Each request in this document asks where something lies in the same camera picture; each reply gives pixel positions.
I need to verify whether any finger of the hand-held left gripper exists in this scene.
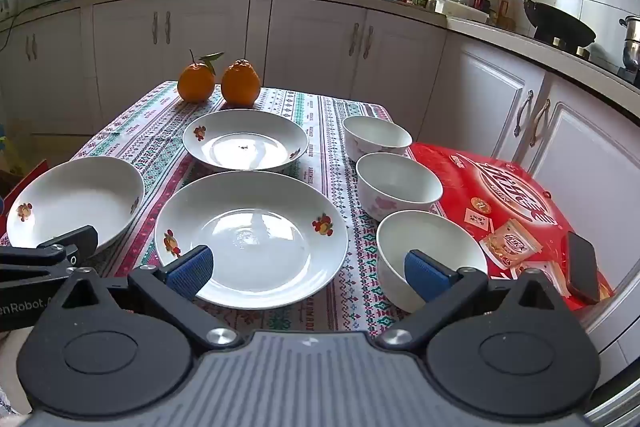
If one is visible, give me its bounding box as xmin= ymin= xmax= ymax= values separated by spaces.
xmin=0 ymin=225 xmax=98 ymax=283

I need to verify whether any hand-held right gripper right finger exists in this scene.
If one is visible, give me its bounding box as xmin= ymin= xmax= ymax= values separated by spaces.
xmin=374 ymin=249 xmax=561 ymax=353

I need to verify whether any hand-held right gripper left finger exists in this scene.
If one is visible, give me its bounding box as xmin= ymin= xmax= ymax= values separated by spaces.
xmin=60 ymin=245 xmax=246 ymax=351

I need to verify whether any white pink floral bowl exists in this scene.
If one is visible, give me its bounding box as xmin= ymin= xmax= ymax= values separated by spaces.
xmin=376 ymin=210 xmax=489 ymax=314
xmin=355 ymin=152 xmax=444 ymax=222
xmin=342 ymin=116 xmax=413 ymax=164

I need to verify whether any white flower print plate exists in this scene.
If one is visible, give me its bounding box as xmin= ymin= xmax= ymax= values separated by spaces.
xmin=182 ymin=109 xmax=309 ymax=174
xmin=6 ymin=156 xmax=146 ymax=258
xmin=154 ymin=170 xmax=349 ymax=310

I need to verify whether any red cardboard carton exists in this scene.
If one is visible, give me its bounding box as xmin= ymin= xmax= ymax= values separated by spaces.
xmin=0 ymin=159 xmax=51 ymax=212

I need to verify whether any red printed carton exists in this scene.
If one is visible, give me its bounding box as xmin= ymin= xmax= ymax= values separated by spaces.
xmin=409 ymin=142 xmax=616 ymax=312

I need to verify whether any black smartphone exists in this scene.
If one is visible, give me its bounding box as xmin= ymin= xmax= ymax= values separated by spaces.
xmin=566 ymin=231 xmax=601 ymax=305

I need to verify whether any patterned red green tablecloth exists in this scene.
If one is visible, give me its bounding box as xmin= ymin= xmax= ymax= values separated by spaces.
xmin=0 ymin=80 xmax=421 ymax=339

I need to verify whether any orange with green leaf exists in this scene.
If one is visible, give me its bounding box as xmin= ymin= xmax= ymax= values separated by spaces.
xmin=178 ymin=49 xmax=226 ymax=104

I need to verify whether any bumpy orange without leaf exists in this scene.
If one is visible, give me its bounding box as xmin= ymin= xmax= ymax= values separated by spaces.
xmin=221 ymin=59 xmax=262 ymax=106

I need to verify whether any white plastic tray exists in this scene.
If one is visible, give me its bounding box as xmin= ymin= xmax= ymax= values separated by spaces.
xmin=434 ymin=0 xmax=490 ymax=24

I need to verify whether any gas stove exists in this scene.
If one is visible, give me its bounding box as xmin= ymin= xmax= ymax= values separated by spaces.
xmin=532 ymin=34 xmax=640 ymax=88

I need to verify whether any black wok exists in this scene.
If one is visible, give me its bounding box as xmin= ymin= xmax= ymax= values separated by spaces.
xmin=490 ymin=0 xmax=597 ymax=48

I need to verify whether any steel pot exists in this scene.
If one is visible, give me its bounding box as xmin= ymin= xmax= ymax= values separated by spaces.
xmin=619 ymin=14 xmax=640 ymax=75

